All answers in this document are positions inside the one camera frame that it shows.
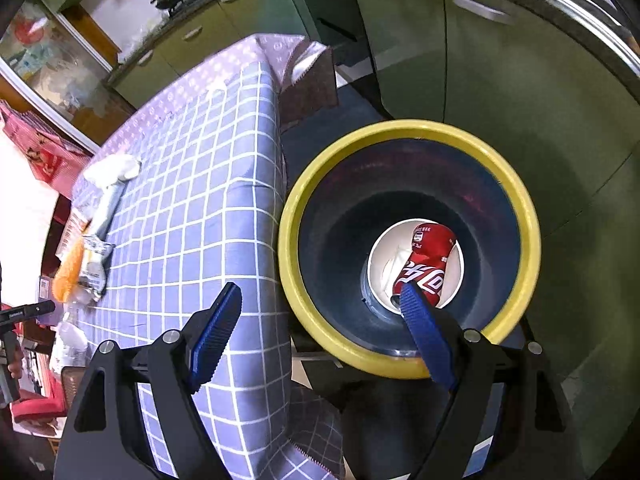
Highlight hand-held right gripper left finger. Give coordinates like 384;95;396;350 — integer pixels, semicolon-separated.
52;282;246;480

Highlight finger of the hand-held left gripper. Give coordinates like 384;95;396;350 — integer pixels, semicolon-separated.
0;301;57;324

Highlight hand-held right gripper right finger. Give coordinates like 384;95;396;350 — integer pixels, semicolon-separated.
397;282;588;480

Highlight white paper cup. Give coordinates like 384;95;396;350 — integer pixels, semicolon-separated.
366;217;466;317

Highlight red soda can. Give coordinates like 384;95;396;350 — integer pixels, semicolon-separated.
391;222;458;311

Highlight blue trash bin yellow rim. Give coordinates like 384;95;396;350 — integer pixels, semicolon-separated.
277;119;542;380

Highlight white paper towel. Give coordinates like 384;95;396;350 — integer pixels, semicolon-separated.
82;154;142;186

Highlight person's left hand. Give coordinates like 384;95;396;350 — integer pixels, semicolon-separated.
7;342;25;380

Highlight clear plastic bottle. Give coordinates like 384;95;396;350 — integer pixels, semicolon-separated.
52;300;91;376

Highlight orange snack packet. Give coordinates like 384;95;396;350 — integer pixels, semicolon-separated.
52;240;83;303

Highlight white snack packet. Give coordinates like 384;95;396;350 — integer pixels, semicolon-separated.
77;232;116;301

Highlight silver snack packet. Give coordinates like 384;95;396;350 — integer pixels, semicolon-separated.
90;180;126;238

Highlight blue checked tablecloth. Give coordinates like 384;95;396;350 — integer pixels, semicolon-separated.
52;34;351;480

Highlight red cardboard box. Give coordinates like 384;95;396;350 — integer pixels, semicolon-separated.
0;100;91;196

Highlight glass door cabinet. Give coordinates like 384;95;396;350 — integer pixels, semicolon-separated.
0;0;136;153

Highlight green kitchen cabinets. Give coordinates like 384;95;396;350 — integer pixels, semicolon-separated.
35;0;640;411

